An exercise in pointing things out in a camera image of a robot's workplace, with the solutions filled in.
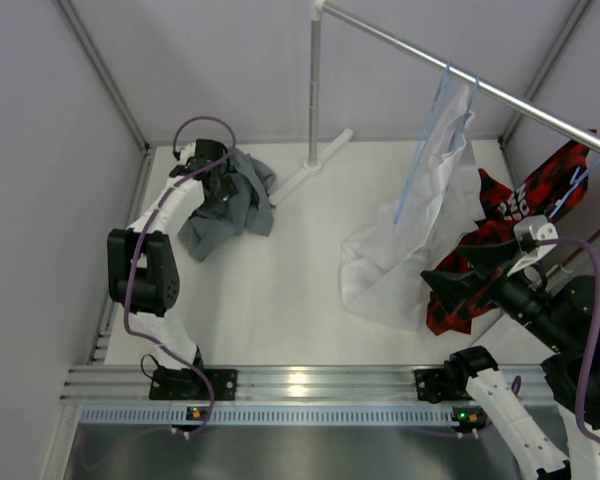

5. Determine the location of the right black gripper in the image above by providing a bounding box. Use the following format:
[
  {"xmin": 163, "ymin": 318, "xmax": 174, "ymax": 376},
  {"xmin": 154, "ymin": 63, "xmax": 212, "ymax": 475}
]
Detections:
[{"xmin": 421, "ymin": 236, "xmax": 572, "ymax": 350}]

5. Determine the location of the grey button shirt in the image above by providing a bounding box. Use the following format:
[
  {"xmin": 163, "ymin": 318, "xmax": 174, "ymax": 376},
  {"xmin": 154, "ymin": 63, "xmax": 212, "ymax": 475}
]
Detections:
[{"xmin": 179, "ymin": 149, "xmax": 276, "ymax": 261}]

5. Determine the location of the light blue hanger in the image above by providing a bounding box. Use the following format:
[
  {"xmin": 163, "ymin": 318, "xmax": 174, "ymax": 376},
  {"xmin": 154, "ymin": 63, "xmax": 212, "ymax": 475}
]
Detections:
[{"xmin": 393, "ymin": 60, "xmax": 451, "ymax": 224}]

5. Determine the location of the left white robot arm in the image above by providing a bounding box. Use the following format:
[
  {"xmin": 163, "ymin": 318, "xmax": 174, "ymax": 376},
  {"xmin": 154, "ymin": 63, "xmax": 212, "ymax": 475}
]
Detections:
[{"xmin": 107, "ymin": 140, "xmax": 233, "ymax": 399}]

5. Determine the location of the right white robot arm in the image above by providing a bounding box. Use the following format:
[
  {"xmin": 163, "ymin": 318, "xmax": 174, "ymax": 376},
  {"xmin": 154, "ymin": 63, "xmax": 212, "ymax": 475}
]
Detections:
[{"xmin": 415, "ymin": 235, "xmax": 600, "ymax": 479}]

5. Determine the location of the white hanging shirt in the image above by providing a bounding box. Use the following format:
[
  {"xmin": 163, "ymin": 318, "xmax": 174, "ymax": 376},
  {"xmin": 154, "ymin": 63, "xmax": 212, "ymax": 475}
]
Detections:
[{"xmin": 339, "ymin": 81, "xmax": 485, "ymax": 330}]

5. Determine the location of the red black plaid shirt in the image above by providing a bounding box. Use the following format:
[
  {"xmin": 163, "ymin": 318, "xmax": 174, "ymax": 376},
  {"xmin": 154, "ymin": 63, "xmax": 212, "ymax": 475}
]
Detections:
[{"xmin": 426, "ymin": 140, "xmax": 590, "ymax": 336}]

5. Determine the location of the blue hanger under red shirt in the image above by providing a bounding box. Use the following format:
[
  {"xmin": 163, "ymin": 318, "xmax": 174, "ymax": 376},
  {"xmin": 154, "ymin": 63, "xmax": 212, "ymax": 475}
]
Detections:
[{"xmin": 548, "ymin": 157, "xmax": 600, "ymax": 220}]

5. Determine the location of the blue hanger under white shirt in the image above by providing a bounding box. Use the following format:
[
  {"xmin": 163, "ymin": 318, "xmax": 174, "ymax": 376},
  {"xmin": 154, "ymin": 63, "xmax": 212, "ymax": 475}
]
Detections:
[{"xmin": 465, "ymin": 75, "xmax": 481, "ymax": 117}]

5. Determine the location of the white rack foot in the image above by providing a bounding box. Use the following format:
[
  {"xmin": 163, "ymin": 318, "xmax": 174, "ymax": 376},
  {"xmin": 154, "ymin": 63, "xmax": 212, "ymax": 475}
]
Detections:
[{"xmin": 269, "ymin": 128, "xmax": 354, "ymax": 207}]

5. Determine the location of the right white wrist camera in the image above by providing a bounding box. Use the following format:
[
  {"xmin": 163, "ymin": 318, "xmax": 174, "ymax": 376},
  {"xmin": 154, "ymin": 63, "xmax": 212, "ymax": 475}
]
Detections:
[{"xmin": 507, "ymin": 215, "xmax": 559, "ymax": 277}]

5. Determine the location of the white rack upright post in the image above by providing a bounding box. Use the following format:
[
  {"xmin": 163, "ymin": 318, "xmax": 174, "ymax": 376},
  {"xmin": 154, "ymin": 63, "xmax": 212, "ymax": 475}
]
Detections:
[{"xmin": 308, "ymin": 1, "xmax": 324, "ymax": 156}]

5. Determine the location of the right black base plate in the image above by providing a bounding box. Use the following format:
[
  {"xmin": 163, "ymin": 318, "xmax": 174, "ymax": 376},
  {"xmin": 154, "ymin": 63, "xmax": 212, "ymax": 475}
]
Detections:
[{"xmin": 414, "ymin": 368, "xmax": 471, "ymax": 404}]

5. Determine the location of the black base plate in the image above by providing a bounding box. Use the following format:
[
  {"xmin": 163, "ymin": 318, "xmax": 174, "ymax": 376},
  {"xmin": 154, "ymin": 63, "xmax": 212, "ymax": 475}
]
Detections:
[
  {"xmin": 414, "ymin": 368, "xmax": 471, "ymax": 404},
  {"xmin": 149, "ymin": 367, "xmax": 238, "ymax": 401}
]

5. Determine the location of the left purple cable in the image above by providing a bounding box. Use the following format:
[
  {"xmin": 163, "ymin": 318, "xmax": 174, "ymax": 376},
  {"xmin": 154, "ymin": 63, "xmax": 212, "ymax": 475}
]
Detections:
[{"xmin": 122, "ymin": 115, "xmax": 238, "ymax": 440}]

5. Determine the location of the silver clothes rack rail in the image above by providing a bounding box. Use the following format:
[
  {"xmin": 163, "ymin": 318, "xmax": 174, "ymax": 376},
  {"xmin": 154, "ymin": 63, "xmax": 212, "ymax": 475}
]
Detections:
[{"xmin": 314, "ymin": 1, "xmax": 600, "ymax": 153}]

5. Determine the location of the aluminium mounting rail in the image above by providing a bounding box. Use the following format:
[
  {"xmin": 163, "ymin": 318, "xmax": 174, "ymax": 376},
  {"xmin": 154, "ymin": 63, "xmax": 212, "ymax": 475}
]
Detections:
[{"xmin": 59, "ymin": 363, "xmax": 556, "ymax": 401}]

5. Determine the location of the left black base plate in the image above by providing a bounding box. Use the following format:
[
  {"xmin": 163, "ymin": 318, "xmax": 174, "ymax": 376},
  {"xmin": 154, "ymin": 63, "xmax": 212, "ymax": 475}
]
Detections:
[{"xmin": 149, "ymin": 367, "xmax": 238, "ymax": 401}]

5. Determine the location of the slotted grey cable duct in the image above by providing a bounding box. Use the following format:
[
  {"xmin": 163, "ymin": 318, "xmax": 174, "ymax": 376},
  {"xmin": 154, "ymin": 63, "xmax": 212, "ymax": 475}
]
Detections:
[{"xmin": 80, "ymin": 404, "xmax": 460, "ymax": 427}]

